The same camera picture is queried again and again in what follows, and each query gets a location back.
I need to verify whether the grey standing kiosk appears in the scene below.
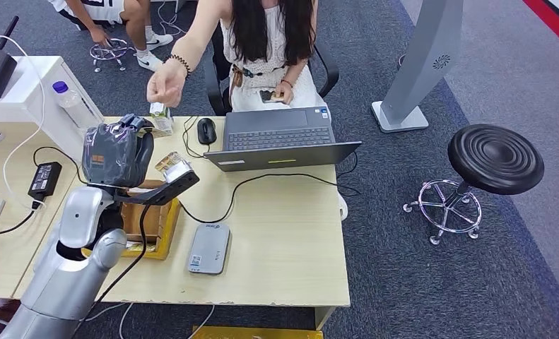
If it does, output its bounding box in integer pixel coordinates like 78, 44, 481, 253
372, 0, 465, 135

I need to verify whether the person's phone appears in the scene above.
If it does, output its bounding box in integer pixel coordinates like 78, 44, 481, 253
259, 88, 285, 104

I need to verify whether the wooden card organiser box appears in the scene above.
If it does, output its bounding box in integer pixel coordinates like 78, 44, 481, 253
83, 179, 182, 261

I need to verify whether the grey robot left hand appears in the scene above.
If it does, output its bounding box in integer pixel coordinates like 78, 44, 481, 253
81, 113, 155, 189

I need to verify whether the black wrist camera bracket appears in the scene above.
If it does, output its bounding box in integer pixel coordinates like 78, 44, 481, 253
112, 170, 201, 207

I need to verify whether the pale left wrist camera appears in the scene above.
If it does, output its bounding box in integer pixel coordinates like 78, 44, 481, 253
160, 159, 196, 184

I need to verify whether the grey card reader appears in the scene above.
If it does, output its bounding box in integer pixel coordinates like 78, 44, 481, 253
187, 222, 231, 275

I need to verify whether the clear water bottle blue cap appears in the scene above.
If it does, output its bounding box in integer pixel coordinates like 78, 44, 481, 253
52, 81, 103, 136

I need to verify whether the white floor cable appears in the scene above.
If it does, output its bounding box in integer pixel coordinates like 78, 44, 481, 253
156, 0, 189, 37

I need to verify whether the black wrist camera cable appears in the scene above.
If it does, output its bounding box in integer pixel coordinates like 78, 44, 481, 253
71, 205, 151, 339

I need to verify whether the small drink carton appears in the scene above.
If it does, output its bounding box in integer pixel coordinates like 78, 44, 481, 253
148, 102, 175, 138

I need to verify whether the chrome stool base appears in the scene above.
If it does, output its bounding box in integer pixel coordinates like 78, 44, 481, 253
89, 38, 130, 73

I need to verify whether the black office chair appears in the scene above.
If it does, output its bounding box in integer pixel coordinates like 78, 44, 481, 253
204, 28, 341, 117

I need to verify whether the grey laptop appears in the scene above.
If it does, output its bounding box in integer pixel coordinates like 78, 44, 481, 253
204, 106, 363, 172

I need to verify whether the black power adapter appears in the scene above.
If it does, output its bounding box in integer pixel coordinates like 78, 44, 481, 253
28, 161, 64, 201

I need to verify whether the person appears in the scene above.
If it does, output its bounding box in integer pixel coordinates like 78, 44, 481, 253
146, 0, 351, 222
48, 0, 175, 73

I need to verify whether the black mains cable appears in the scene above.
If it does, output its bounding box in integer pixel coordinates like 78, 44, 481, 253
0, 198, 44, 244

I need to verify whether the black laptop power cable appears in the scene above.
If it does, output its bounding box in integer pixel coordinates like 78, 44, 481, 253
180, 150, 362, 225

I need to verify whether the black round stool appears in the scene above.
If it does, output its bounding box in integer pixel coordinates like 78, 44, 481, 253
402, 124, 546, 247

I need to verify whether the black adapter cable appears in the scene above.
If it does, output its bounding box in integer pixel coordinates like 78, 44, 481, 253
32, 145, 86, 184

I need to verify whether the black mouse cable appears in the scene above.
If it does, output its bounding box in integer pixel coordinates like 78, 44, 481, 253
182, 116, 212, 160

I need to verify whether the white desk partition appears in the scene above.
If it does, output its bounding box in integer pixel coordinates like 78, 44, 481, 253
0, 56, 105, 163

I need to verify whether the black computer mouse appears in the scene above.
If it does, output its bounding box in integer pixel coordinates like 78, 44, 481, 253
196, 117, 218, 146

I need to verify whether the hotel key card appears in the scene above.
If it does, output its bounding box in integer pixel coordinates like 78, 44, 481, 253
154, 151, 187, 174
124, 241, 158, 254

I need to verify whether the yellow floor tape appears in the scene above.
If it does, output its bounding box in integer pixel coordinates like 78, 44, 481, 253
191, 326, 324, 339

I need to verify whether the person's left hand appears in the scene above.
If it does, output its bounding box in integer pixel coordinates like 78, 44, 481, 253
274, 80, 294, 105

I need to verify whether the person's right hand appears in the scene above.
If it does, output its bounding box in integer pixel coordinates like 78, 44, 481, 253
146, 65, 187, 109

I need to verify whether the white charging cable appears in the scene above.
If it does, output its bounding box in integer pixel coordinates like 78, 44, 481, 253
0, 35, 47, 209

